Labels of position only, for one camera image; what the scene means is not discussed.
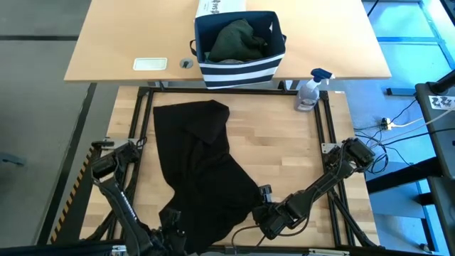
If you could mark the black equipment cart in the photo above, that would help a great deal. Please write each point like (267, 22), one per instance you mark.
(444, 149)

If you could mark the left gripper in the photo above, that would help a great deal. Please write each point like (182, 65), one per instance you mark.
(170, 243)

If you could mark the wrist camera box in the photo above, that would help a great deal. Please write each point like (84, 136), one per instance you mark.
(173, 217)
(265, 193)

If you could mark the black metal table frame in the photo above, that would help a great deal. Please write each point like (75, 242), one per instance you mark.
(249, 90)

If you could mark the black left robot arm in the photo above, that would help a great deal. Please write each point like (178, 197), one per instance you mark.
(121, 206)

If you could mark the navy white striped fabric bin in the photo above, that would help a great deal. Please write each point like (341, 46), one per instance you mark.
(241, 71)

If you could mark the white power strip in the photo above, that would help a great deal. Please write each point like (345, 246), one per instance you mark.
(390, 125)

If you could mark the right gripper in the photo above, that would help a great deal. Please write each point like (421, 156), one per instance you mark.
(279, 220)

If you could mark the light wooden desk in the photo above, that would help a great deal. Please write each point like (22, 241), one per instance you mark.
(124, 35)

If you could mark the white label with black marks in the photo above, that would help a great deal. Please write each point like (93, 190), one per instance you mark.
(440, 102)

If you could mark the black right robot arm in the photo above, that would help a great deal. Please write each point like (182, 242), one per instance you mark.
(327, 181)

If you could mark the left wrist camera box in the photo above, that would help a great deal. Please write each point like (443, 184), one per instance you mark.
(173, 217)

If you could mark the dark green garment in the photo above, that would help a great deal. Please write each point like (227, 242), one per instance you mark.
(234, 42)

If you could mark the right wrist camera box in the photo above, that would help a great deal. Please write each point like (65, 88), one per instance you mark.
(265, 193)

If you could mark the clear spray bottle blue trigger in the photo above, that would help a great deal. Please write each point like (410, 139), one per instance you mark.
(307, 96)

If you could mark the white rectangular desk plate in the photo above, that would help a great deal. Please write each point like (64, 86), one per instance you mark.
(150, 64)

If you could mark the white cardboard box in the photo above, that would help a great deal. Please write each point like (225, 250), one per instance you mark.
(220, 7)

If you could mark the grey floor object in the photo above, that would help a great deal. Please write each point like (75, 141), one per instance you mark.
(12, 159)

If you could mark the black garment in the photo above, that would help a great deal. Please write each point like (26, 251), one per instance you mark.
(199, 170)

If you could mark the yellow black hazard tape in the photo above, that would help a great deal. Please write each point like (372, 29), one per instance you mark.
(70, 199)

